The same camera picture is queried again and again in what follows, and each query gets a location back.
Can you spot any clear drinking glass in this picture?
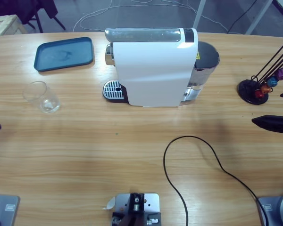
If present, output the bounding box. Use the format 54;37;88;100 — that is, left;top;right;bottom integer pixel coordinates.
22;81;61;113

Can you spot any silver coffee machine lever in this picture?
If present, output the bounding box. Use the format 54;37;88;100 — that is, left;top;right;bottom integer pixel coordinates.
104;27;182;43

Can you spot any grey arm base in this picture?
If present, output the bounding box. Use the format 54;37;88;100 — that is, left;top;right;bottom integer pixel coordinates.
257;193;283;226
0;192;21;226

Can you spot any blue coffee capsule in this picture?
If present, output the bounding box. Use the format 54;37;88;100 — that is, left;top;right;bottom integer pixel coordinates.
266;76;279;87

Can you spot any white capsule coffee machine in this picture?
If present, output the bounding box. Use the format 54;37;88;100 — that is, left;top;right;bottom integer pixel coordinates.
102;27;220;109

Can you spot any black capsule holder with rods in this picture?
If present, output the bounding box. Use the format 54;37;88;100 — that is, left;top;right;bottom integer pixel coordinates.
237;39;283;105

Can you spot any dark blue plastic tray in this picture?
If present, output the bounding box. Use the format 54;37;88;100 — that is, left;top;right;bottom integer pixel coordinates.
33;36;95;73

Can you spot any light wooden crate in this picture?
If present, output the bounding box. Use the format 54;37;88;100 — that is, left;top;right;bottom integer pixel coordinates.
0;14;28;37

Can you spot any black chair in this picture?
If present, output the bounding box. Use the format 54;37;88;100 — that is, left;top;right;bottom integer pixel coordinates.
0;0;67;33

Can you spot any white paper tag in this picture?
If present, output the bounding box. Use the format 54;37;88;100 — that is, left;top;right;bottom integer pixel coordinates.
102;196;117;210

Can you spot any white metal post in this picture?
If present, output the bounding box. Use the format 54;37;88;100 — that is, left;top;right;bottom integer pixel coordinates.
245;0;274;35
192;0;207;32

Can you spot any thin black table cable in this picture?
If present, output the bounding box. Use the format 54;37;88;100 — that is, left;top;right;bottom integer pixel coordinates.
163;136;269;226

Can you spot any black floor cable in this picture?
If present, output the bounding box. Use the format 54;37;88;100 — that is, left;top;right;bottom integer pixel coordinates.
227;0;259;34

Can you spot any white floor cable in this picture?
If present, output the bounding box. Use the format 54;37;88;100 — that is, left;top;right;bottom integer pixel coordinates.
72;0;228;33

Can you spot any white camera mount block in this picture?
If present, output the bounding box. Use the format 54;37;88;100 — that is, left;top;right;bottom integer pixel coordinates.
110;192;162;226

